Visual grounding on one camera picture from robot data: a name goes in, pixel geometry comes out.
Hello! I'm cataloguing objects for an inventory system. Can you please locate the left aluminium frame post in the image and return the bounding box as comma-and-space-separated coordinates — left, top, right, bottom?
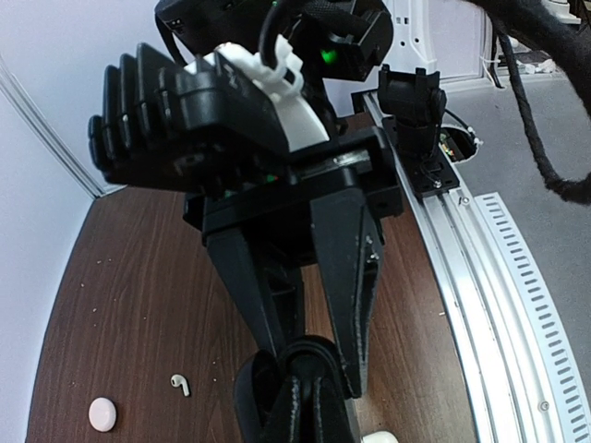
1, 58, 118, 198

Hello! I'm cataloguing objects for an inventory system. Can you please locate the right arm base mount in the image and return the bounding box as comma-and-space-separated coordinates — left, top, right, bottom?
378, 65, 460, 198

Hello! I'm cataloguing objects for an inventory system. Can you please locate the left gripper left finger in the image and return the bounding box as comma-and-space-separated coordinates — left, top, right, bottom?
234, 351, 302, 442

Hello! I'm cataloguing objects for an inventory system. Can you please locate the left black cable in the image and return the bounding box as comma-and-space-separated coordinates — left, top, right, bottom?
465, 0, 591, 205

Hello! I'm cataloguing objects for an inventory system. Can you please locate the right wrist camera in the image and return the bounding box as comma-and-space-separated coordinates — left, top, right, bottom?
87, 41, 333, 195

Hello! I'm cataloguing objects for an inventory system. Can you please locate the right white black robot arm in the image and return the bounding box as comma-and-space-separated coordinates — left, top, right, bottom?
155, 1, 446, 398

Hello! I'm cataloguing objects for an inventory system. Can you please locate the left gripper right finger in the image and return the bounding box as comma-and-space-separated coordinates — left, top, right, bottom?
281, 339, 359, 442

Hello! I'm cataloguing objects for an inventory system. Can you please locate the front aluminium rail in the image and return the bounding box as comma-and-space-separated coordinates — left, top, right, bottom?
350, 73, 591, 443

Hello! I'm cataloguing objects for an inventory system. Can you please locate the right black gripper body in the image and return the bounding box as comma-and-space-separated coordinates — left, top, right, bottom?
183, 126, 403, 258

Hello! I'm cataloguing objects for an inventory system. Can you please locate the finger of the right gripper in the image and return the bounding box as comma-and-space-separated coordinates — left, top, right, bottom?
206, 230, 305, 356
310, 188, 383, 399

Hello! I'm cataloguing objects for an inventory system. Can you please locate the white earbud upper right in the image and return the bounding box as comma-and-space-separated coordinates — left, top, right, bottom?
170, 374, 190, 398

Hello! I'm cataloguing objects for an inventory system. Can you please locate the pink round earbud case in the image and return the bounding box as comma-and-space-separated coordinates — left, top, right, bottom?
88, 397, 117, 433

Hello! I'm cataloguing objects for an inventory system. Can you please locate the white square charging case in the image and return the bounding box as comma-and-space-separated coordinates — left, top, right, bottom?
361, 430, 399, 443

